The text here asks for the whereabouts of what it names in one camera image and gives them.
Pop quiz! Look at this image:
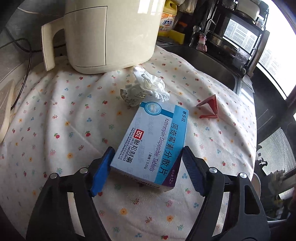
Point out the blue white medicine box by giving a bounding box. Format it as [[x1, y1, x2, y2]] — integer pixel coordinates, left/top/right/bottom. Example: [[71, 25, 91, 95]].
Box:
[[110, 101, 189, 191]]

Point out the red paper piece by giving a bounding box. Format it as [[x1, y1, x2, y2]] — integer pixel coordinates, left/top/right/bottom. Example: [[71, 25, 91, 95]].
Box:
[[196, 94, 218, 119]]

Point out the white tissue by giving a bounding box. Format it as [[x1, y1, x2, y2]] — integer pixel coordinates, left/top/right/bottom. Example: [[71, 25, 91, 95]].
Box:
[[133, 66, 170, 102]]

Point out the stainless steel sink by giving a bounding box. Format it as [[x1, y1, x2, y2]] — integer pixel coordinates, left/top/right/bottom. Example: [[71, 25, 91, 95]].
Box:
[[157, 42, 241, 94]]

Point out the pink small bottle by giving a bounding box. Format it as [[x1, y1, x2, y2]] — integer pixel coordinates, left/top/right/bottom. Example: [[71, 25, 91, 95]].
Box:
[[196, 34, 207, 52]]

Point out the cream induction cooker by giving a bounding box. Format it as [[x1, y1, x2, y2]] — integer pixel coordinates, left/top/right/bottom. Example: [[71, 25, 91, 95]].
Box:
[[0, 80, 15, 143]]

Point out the black dish rack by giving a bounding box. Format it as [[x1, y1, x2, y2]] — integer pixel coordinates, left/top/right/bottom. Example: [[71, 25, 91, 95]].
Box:
[[203, 1, 269, 77]]

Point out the cream air fryer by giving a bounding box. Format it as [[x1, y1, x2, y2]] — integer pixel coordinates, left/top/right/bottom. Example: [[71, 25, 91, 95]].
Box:
[[41, 1, 165, 74]]

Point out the yellow detergent jug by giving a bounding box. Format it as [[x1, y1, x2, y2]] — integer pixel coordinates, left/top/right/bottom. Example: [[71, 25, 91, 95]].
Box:
[[158, 1, 185, 45]]

